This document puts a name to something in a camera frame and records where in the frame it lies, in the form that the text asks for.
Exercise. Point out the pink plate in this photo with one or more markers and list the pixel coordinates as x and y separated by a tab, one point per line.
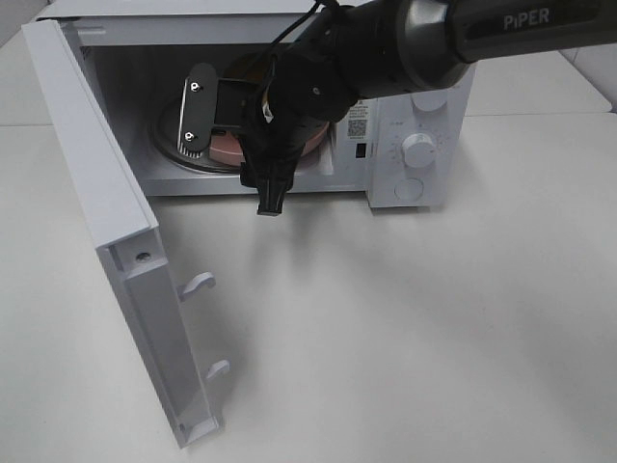
226	149

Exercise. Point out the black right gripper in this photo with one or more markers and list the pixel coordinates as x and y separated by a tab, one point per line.
279	144

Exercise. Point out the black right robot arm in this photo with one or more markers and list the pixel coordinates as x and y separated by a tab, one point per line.
387	48

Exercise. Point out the burger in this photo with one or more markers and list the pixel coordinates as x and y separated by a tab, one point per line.
247	67

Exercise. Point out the white microwave oven body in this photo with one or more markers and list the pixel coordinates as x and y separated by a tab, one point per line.
139	53

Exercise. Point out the glass microwave turntable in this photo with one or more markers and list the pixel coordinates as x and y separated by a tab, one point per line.
163	134

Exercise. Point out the white microwave knob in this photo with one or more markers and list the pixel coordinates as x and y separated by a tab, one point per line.
429	101
419	150

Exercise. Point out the white microwave door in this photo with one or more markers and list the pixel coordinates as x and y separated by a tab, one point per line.
125	233

